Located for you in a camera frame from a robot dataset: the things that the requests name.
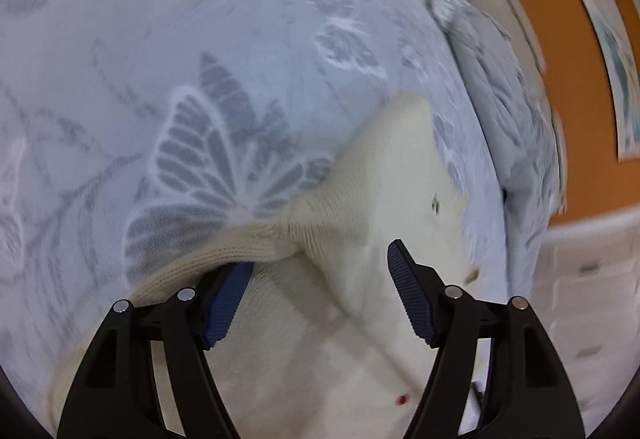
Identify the cream knit cardigan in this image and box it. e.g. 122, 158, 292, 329
46, 90, 490, 439

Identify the white panelled wardrobe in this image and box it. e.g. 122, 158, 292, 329
530, 207, 639, 433

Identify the grey crumpled duvet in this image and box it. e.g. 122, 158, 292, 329
426, 0, 561, 272

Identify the light blue butterfly bedspread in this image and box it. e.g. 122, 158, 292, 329
1, 0, 506, 411

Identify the beige padded headboard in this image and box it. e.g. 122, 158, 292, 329
466, 0, 547, 76

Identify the framed wall painting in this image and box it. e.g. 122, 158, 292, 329
581, 0, 639, 162

